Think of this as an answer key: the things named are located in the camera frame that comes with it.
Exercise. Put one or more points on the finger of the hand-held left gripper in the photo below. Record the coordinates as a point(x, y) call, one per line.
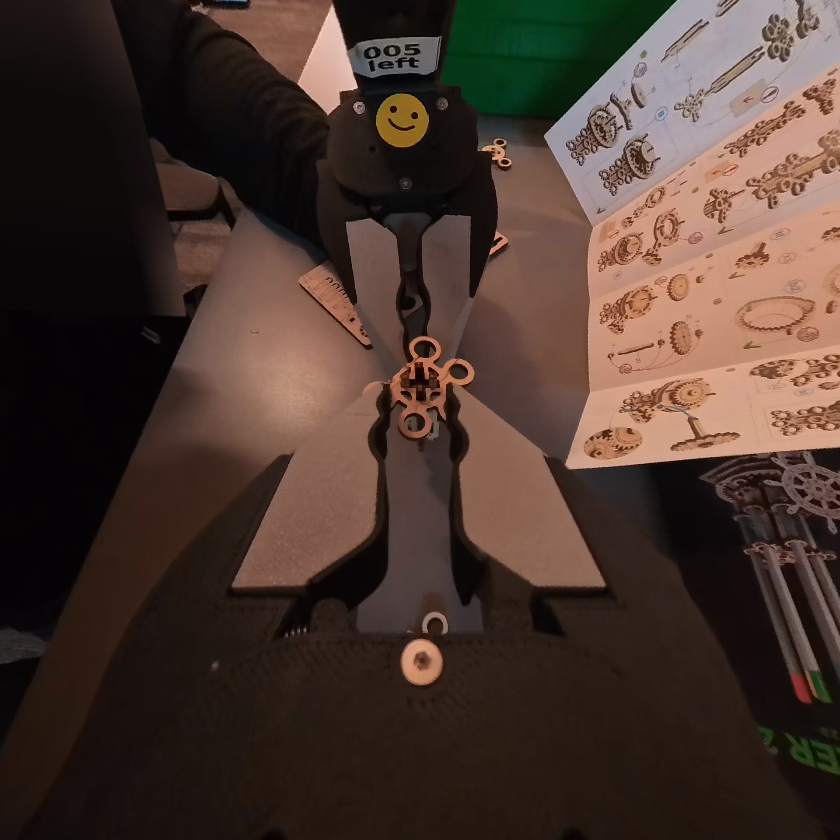
point(449, 275)
point(374, 275)

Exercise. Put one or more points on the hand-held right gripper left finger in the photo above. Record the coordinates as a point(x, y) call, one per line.
point(315, 512)

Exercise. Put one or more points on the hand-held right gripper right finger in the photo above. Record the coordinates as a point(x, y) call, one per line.
point(525, 518)

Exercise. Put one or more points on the wooden ringed clover part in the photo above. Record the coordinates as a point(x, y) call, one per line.
point(401, 394)

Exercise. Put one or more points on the person's left forearm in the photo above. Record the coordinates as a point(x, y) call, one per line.
point(249, 118)

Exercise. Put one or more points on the laser-cut wooden parts sheet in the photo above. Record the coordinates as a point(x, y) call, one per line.
point(334, 302)

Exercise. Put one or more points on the green plastic bin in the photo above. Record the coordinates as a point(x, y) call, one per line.
point(558, 52)

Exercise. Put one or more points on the grey chair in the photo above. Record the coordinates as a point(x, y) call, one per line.
point(190, 187)

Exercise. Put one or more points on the black cardboard kit box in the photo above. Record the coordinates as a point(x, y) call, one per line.
point(787, 590)

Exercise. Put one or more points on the folded paper instruction booklet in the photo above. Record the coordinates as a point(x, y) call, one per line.
point(722, 229)

